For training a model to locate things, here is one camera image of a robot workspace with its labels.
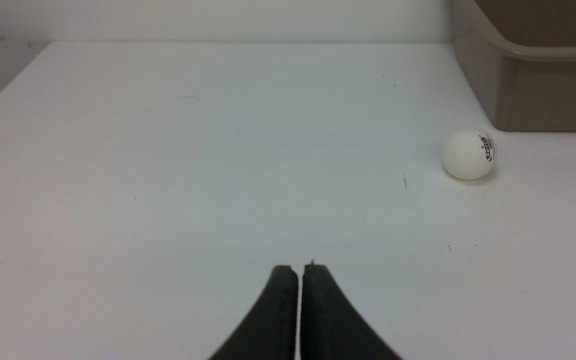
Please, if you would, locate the white ping-pong ball red logo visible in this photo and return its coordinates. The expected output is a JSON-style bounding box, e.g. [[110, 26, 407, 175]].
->
[[441, 129, 497, 181]]

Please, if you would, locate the tan plastic storage bin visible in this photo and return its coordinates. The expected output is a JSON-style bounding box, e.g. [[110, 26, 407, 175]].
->
[[451, 0, 576, 132]]

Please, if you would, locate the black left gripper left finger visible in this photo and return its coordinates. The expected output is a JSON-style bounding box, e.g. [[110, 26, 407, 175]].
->
[[211, 265, 299, 360]]

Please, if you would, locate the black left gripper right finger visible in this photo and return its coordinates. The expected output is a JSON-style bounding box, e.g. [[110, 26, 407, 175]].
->
[[301, 264, 401, 360]]

